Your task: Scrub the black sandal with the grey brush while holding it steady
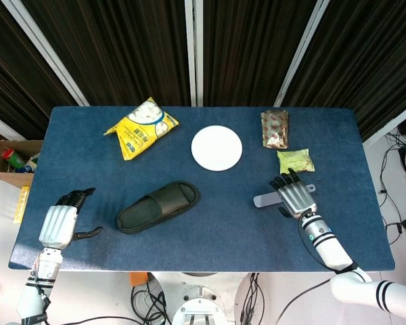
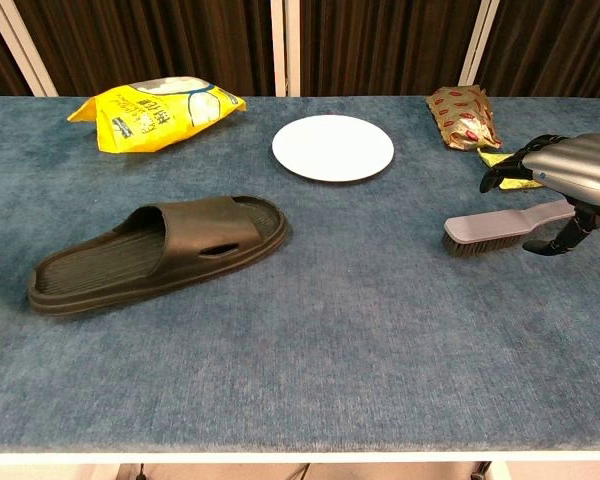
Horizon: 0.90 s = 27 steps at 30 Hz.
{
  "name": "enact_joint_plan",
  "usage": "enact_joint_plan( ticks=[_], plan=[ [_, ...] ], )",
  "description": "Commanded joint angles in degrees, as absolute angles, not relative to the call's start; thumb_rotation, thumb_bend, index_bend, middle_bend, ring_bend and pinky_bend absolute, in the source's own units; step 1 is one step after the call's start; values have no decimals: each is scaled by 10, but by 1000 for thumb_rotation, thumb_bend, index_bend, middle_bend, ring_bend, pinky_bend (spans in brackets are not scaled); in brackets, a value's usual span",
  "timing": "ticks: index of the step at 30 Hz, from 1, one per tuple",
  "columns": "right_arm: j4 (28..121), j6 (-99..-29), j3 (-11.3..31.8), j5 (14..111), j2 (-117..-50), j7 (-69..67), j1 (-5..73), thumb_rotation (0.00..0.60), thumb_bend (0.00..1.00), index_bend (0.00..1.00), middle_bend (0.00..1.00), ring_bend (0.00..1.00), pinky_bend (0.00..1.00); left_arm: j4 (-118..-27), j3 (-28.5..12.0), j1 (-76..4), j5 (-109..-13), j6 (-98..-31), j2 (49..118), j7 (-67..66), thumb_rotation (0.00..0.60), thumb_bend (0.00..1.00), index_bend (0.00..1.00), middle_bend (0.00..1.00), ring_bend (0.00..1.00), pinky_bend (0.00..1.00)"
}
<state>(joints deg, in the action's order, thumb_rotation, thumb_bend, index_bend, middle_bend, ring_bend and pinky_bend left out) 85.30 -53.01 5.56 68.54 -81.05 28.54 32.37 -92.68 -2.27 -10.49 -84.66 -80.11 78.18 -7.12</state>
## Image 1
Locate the orange block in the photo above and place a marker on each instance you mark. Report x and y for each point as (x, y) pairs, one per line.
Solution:
(138, 279)

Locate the brown snack packet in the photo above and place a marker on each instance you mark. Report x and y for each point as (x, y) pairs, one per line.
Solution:
(274, 130)

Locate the white round plate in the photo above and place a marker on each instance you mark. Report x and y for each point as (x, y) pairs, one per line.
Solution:
(216, 148)

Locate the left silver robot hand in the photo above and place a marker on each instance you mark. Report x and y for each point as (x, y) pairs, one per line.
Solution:
(57, 223)

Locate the green red can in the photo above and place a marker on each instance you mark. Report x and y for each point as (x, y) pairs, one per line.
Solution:
(15, 158)

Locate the white frame rail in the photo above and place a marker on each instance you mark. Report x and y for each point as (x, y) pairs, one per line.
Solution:
(389, 130)
(3, 127)

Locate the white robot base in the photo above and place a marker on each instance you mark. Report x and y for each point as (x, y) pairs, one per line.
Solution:
(196, 304)

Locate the white frame post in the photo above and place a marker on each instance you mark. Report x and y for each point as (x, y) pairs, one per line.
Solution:
(46, 50)
(300, 50)
(189, 50)

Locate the blue table cloth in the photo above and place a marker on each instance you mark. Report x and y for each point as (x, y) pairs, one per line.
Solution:
(223, 220)

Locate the yellow snack bag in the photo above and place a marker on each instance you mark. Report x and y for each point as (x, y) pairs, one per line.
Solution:
(142, 132)

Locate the green snack packet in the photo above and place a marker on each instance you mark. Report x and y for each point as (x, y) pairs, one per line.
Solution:
(296, 160)

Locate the yellow perforated strip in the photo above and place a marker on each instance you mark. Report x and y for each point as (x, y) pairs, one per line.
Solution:
(22, 203)

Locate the black pleated curtain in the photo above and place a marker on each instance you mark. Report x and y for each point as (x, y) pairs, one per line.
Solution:
(250, 50)
(365, 50)
(13, 67)
(122, 50)

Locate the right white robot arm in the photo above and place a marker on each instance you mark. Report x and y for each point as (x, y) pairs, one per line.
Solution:
(328, 247)

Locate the white blue package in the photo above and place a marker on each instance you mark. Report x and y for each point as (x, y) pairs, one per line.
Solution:
(32, 164)

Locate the black slipper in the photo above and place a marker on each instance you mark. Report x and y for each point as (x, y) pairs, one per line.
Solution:
(169, 199)

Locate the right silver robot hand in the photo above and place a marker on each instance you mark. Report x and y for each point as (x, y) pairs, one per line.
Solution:
(296, 198)

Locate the cardboard box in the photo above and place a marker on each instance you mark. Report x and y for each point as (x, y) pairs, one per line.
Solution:
(20, 145)

